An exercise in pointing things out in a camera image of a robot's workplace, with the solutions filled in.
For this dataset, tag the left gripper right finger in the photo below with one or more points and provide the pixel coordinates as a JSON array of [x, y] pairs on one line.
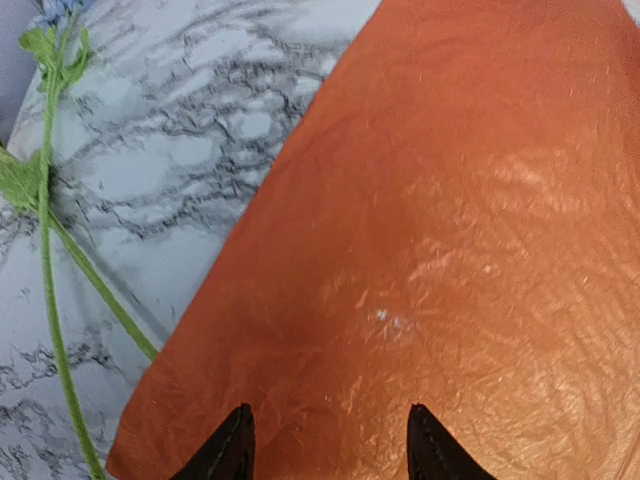
[[433, 453]]

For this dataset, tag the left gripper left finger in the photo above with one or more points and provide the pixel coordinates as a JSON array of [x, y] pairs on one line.
[[228, 454]]

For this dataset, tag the orange wrapping paper sheet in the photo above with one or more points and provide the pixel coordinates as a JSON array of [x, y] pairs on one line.
[[454, 222]]

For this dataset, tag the blue fake flower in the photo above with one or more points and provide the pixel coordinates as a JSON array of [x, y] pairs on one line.
[[62, 53]]

